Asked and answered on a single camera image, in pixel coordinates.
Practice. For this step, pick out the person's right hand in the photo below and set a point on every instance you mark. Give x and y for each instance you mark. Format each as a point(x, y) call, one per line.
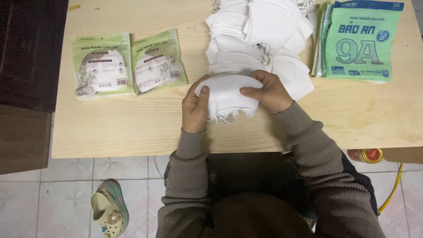
point(272, 94)

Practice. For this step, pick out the person's left hand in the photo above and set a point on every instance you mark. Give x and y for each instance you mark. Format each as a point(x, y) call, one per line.
point(193, 110)

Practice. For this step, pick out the white face mask bundle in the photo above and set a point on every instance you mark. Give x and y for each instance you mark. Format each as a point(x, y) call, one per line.
point(228, 96)

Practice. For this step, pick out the pile of white face masks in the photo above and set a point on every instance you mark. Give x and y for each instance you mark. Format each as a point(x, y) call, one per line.
point(261, 39)

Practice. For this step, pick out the green packed mask bag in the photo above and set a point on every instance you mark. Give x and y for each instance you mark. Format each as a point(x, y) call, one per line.
point(158, 62)
point(101, 66)

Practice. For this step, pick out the person's dark trousers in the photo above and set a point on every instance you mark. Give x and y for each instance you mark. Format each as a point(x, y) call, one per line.
point(261, 185)

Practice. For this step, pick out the stack of empty green bags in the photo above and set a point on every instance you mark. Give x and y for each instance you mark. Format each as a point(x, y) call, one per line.
point(358, 41)

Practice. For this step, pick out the red can with gold lid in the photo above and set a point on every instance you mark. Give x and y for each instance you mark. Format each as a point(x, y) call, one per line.
point(366, 155)

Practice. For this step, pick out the pastel clog sandal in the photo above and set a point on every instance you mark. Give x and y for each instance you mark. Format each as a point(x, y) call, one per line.
point(109, 210)

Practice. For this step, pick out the dark wooden cabinet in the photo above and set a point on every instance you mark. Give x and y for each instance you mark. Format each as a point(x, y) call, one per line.
point(28, 82)

